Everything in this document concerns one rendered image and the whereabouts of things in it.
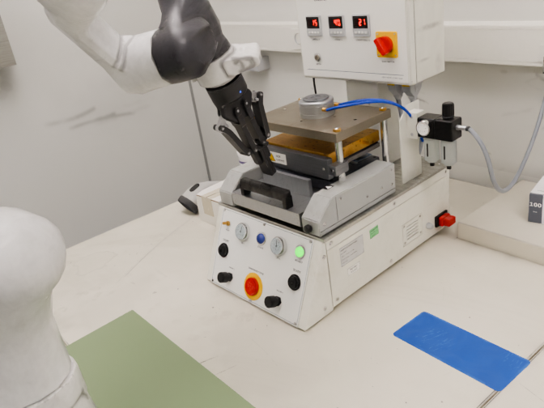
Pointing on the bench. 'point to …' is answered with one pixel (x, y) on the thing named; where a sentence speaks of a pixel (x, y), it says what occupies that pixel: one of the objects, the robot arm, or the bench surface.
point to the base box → (368, 245)
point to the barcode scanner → (189, 200)
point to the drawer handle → (266, 191)
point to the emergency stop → (252, 286)
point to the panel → (263, 264)
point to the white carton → (537, 203)
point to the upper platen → (356, 142)
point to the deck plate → (359, 214)
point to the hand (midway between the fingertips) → (263, 159)
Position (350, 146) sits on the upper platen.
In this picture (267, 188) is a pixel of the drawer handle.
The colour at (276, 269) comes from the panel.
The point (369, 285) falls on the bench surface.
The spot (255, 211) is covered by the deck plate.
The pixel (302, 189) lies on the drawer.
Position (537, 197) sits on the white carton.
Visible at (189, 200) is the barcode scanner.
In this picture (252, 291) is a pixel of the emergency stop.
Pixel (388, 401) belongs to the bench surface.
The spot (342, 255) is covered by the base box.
